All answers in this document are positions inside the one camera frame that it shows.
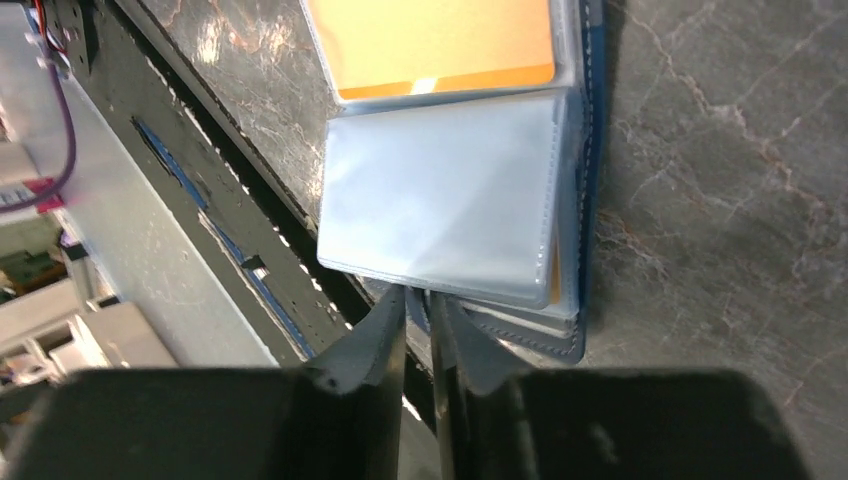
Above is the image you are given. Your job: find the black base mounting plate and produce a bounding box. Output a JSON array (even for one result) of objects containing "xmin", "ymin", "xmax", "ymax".
[{"xmin": 43, "ymin": 1, "xmax": 375, "ymax": 363}]

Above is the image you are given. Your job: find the blue leather card holder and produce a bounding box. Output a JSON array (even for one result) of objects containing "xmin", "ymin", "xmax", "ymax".
[{"xmin": 302, "ymin": 1, "xmax": 606, "ymax": 364}]

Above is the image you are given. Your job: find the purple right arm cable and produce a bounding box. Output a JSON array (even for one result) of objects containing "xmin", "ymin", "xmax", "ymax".
[{"xmin": 0, "ymin": 39, "xmax": 79, "ymax": 216}]

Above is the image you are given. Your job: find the gold VIP card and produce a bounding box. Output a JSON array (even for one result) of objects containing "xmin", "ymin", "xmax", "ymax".
[
  {"xmin": 303, "ymin": 1, "xmax": 556, "ymax": 101},
  {"xmin": 548, "ymin": 245, "xmax": 561, "ymax": 305}
]

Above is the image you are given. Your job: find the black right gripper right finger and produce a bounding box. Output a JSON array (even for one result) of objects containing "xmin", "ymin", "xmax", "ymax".
[{"xmin": 430, "ymin": 294, "xmax": 810, "ymax": 479}]

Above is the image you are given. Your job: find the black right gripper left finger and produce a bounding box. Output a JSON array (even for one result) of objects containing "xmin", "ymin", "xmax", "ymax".
[{"xmin": 6, "ymin": 286, "xmax": 406, "ymax": 479}]

